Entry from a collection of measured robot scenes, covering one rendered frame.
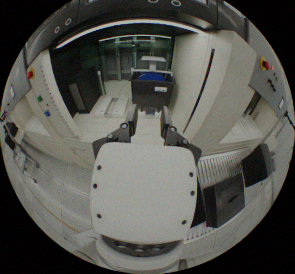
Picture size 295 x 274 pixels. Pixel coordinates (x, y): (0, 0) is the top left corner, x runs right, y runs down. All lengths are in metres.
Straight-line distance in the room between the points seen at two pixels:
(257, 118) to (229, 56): 1.53
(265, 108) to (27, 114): 3.55
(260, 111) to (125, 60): 1.97
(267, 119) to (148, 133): 1.63
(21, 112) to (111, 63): 1.66
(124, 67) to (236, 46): 1.11
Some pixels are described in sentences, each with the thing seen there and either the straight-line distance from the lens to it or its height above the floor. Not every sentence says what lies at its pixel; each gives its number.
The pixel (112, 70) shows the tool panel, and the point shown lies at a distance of 1.24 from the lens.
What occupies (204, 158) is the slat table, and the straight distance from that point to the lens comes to 0.70.
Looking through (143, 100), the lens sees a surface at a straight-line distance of 0.54.
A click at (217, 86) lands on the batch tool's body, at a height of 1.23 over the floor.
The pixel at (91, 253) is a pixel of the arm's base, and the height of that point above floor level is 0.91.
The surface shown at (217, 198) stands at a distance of 0.58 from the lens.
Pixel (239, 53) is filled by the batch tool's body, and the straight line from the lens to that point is 0.29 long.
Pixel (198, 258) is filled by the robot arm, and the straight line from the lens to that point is 0.15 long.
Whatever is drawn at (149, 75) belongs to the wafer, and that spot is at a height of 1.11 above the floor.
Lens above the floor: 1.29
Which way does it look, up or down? 49 degrees down
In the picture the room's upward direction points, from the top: 4 degrees clockwise
